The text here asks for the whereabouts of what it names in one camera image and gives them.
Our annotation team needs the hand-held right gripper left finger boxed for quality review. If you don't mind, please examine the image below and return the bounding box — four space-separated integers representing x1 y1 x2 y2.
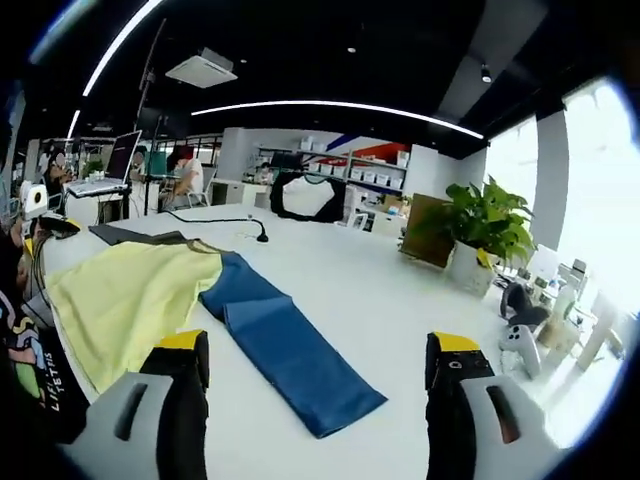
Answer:
57 328 211 480

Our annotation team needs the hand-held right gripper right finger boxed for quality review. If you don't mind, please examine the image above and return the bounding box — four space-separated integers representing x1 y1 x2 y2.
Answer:
424 330 566 480

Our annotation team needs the dark grey garment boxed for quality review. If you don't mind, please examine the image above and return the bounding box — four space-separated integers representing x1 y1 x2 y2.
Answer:
88 223 224 256

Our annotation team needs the yellow-green garment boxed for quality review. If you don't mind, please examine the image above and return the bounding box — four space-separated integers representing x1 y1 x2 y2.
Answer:
44 241 224 396

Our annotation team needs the blue garment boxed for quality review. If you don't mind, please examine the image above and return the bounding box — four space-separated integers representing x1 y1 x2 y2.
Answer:
198 251 390 440

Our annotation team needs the grey chest-worn device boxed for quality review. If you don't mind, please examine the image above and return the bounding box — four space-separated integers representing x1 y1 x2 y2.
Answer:
20 294 55 331

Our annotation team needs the white laptop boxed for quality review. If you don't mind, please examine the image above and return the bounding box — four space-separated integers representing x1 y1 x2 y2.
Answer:
64 129 144 197

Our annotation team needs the white handheld controller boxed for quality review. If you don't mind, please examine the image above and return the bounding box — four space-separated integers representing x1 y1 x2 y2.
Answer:
498 323 544 380

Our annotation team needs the black stand pole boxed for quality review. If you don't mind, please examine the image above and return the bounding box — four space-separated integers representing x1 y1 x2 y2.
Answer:
135 18 169 217

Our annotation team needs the person's printed black shirt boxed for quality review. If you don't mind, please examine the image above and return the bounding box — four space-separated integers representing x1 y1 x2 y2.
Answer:
0 289 89 446

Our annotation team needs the black hanging screen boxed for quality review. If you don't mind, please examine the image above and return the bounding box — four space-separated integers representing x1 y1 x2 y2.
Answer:
137 107 174 136

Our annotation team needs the clear bottle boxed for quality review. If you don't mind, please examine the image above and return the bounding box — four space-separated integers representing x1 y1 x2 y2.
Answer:
552 284 576 326

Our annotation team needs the green potted plant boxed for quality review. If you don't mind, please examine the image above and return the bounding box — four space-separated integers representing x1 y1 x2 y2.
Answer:
444 174 539 299

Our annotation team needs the white cabinet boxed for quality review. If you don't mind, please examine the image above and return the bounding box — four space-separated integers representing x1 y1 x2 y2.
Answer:
209 179 246 206

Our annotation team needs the curved ceiling light strip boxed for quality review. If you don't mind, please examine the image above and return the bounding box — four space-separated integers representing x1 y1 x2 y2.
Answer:
82 0 166 97

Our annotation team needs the ceiling air conditioner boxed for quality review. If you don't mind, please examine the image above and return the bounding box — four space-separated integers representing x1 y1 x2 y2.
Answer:
164 47 239 90

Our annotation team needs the brown board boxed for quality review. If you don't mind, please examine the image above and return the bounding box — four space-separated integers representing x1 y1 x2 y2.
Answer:
399 192 459 270

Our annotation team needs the black and white shirt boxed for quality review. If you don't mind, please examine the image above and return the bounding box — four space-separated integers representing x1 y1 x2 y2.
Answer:
269 169 347 224

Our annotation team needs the row of white storage bins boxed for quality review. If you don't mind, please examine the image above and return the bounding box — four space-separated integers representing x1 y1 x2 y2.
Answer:
299 137 410 189

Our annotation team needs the straight ceiling light strip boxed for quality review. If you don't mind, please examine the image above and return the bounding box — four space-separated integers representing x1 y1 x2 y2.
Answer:
190 99 485 140

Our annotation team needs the white storage shelf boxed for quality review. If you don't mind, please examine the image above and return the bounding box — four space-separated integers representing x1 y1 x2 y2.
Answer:
257 134 411 194

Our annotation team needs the black and yellow gripper cable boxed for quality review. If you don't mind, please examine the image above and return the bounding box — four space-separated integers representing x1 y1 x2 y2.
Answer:
23 233 52 307

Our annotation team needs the black table cable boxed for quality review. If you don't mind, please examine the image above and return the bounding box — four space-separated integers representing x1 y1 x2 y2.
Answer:
159 209 271 245

